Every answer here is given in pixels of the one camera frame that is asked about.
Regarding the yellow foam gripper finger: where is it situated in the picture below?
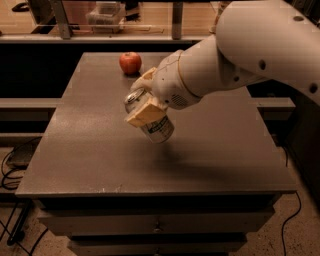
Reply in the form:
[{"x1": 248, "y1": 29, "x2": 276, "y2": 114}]
[
  {"x1": 130, "y1": 67, "x2": 157, "y2": 91},
  {"x1": 125, "y1": 98, "x2": 168, "y2": 127}
]

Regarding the grey power adapter box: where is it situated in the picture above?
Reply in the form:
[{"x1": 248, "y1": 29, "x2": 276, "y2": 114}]
[{"x1": 6, "y1": 144, "x2": 36, "y2": 169}]

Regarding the upper drawer knob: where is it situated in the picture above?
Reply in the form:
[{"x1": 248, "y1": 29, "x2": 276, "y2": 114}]
[{"x1": 153, "y1": 223, "x2": 163, "y2": 233}]

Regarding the black cables left floor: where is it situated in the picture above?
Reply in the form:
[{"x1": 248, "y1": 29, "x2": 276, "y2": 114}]
[{"x1": 0, "y1": 136, "x2": 49, "y2": 256}]

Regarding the grey drawer cabinet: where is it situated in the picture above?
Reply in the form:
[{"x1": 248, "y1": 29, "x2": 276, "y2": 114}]
[{"x1": 17, "y1": 53, "x2": 296, "y2": 256}]

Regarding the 7up soda can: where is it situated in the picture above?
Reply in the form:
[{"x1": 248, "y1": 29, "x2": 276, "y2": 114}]
[{"x1": 124, "y1": 88, "x2": 174, "y2": 143}]

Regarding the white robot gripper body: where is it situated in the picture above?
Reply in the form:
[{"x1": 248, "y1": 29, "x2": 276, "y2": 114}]
[{"x1": 151, "y1": 50, "x2": 201, "y2": 110}]

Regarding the colourful snack bag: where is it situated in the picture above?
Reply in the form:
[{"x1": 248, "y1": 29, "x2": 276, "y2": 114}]
[{"x1": 209, "y1": 1, "x2": 230, "y2": 34}]

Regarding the red apple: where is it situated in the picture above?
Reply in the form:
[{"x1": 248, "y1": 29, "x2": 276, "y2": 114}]
[{"x1": 119, "y1": 52, "x2": 142, "y2": 75}]

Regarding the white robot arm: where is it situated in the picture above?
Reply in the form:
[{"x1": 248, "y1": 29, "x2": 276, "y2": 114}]
[{"x1": 126, "y1": 0, "x2": 320, "y2": 127}]

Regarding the clear plastic container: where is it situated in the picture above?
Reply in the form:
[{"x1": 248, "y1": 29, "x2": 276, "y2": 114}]
[{"x1": 86, "y1": 1, "x2": 123, "y2": 33}]

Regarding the metal shelf rail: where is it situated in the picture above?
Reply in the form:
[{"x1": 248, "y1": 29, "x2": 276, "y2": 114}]
[{"x1": 0, "y1": 0, "x2": 217, "y2": 44}]

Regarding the black cable right floor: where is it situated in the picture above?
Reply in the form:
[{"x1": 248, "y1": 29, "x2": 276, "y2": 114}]
[{"x1": 280, "y1": 191, "x2": 303, "y2": 256}]

